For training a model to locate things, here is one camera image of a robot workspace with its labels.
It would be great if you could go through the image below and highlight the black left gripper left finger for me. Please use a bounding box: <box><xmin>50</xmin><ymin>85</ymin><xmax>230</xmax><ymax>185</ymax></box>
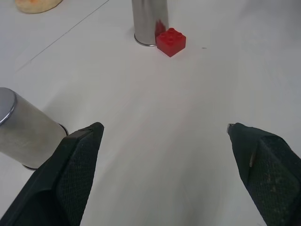
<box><xmin>0</xmin><ymin>121</ymin><xmax>104</xmax><ymax>226</ymax></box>

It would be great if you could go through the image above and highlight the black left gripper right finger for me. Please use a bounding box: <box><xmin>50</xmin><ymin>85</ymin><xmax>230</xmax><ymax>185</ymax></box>
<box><xmin>226</xmin><ymin>122</ymin><xmax>301</xmax><ymax>226</ymax></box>

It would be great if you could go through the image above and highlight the steel cylinder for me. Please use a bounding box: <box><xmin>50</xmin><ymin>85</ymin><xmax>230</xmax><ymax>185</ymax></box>
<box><xmin>131</xmin><ymin>0</ymin><xmax>170</xmax><ymax>47</ymax></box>
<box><xmin>0</xmin><ymin>87</ymin><xmax>69</xmax><ymax>170</ymax></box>

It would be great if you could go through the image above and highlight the red toy building brick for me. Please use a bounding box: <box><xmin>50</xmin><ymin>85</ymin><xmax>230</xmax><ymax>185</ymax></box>
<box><xmin>156</xmin><ymin>27</ymin><xmax>187</xmax><ymax>58</ymax></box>

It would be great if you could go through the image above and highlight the yellow orange bread roll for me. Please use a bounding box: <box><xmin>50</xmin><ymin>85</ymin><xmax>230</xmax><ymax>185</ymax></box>
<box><xmin>15</xmin><ymin>0</ymin><xmax>63</xmax><ymax>14</ymax></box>

